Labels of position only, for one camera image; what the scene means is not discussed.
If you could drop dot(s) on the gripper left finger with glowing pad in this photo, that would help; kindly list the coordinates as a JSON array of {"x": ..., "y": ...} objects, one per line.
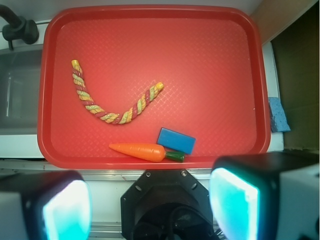
[{"x": 51, "y": 205}]

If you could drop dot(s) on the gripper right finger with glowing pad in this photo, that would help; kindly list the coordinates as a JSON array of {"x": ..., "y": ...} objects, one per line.
[{"x": 269, "y": 196}]

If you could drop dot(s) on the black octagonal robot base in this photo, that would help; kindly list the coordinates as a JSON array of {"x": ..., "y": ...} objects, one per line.
[{"x": 166, "y": 205}]

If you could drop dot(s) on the blue sponge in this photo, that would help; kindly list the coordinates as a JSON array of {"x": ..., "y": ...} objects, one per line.
[{"x": 278, "y": 119}]

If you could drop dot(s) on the blue rectangular block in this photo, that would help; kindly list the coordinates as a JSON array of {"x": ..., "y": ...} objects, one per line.
[{"x": 176, "y": 141}]

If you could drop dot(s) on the orange toy carrot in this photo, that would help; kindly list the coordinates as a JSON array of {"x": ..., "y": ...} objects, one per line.
[{"x": 147, "y": 151}]

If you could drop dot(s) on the metal sink basin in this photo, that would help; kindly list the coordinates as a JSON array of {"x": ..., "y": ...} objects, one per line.
[{"x": 19, "y": 90}]

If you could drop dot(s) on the red plastic tray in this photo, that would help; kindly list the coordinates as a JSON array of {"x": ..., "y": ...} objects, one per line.
[{"x": 118, "y": 74}]

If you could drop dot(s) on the black faucet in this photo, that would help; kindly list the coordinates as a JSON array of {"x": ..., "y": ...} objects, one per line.
[{"x": 18, "y": 28}]

